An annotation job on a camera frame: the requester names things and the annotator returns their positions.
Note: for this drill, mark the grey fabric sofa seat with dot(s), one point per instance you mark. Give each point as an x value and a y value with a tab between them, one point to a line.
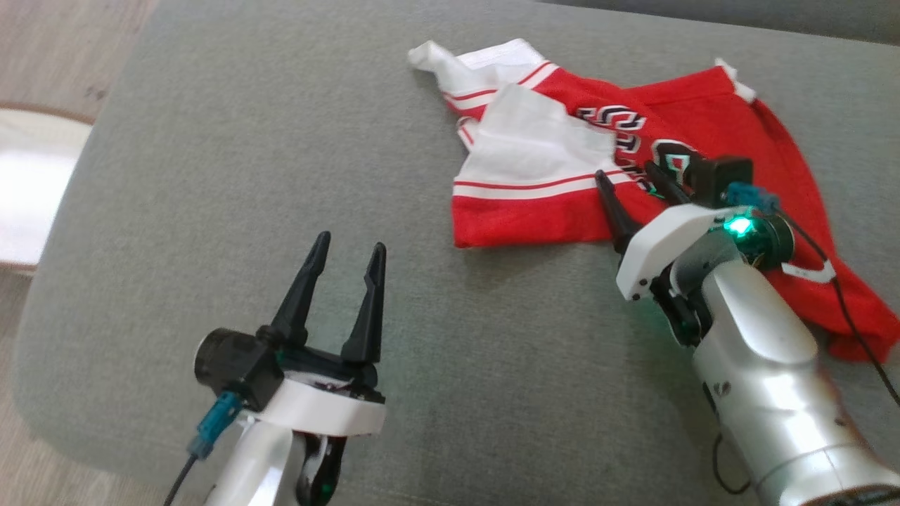
281	140

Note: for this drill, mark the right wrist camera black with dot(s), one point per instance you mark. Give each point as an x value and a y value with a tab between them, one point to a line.
721	179

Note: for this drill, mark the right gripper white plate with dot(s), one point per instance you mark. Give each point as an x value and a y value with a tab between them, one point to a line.
661	242

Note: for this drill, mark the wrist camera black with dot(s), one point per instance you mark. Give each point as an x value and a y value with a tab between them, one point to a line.
246	369
721	179

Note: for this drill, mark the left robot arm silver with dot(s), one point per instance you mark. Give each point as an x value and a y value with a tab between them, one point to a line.
256	464

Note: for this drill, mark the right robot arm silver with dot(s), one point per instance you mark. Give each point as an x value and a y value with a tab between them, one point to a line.
766	379

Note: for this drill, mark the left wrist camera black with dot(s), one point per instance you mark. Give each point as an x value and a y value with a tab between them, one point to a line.
246	369

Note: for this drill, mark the red jersey white sleeves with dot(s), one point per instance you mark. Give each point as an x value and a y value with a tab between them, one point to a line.
548	218

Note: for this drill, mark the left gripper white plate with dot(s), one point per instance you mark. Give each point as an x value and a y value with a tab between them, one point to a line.
323	411

